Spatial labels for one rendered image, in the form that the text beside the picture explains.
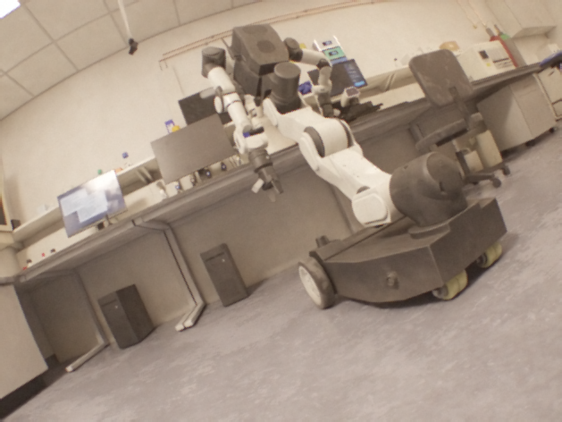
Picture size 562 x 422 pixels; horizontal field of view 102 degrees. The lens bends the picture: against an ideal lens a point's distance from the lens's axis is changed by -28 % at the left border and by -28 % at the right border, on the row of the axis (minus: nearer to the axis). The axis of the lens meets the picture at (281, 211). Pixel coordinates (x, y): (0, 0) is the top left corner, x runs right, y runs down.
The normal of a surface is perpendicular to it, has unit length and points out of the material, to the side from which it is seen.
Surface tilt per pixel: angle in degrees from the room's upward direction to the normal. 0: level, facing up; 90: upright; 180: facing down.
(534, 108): 90
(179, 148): 86
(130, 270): 90
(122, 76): 90
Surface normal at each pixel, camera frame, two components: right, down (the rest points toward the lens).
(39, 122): 0.12, -0.11
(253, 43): 0.29, -0.25
